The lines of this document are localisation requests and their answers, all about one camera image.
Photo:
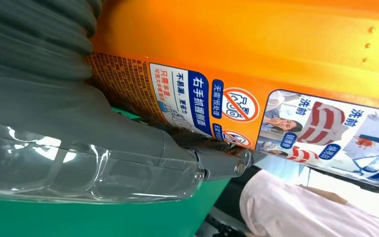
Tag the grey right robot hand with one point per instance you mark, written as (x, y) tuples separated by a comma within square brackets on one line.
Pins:
[(78, 137)]

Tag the standing person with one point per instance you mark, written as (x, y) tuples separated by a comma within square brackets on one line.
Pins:
[(291, 212)]

